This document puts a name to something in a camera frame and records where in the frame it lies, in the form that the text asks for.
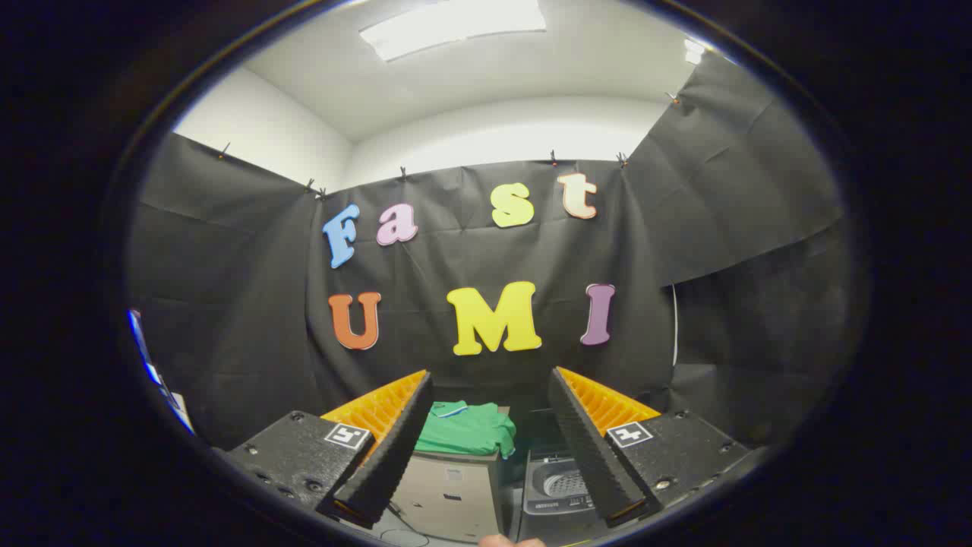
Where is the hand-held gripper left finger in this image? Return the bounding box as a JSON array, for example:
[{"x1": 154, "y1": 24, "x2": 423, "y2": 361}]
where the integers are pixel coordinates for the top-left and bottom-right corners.
[{"x1": 216, "y1": 369, "x2": 435, "y2": 530}]

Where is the green polo shirt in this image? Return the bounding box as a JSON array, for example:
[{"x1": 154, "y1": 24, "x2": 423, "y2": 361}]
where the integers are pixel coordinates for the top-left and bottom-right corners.
[{"x1": 414, "y1": 400, "x2": 518, "y2": 460}]

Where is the grey washing machine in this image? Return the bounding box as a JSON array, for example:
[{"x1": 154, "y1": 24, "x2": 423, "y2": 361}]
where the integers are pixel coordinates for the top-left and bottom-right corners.
[{"x1": 518, "y1": 409, "x2": 608, "y2": 545}]

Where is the beige cabinet with grey top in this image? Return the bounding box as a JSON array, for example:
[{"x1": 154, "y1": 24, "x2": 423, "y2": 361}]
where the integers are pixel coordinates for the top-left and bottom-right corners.
[{"x1": 387, "y1": 406, "x2": 511, "y2": 544}]

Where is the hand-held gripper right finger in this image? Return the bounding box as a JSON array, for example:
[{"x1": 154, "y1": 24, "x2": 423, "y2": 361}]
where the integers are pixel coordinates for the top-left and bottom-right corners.
[{"x1": 547, "y1": 366, "x2": 760, "y2": 529}]

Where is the ceiling light panel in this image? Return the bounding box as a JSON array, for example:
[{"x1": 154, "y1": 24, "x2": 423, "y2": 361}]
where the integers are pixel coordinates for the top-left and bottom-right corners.
[{"x1": 358, "y1": 0, "x2": 548, "y2": 63}]

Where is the black floor cable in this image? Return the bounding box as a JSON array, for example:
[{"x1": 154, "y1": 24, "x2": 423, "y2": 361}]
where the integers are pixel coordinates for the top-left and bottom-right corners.
[{"x1": 378, "y1": 501, "x2": 434, "y2": 547}]

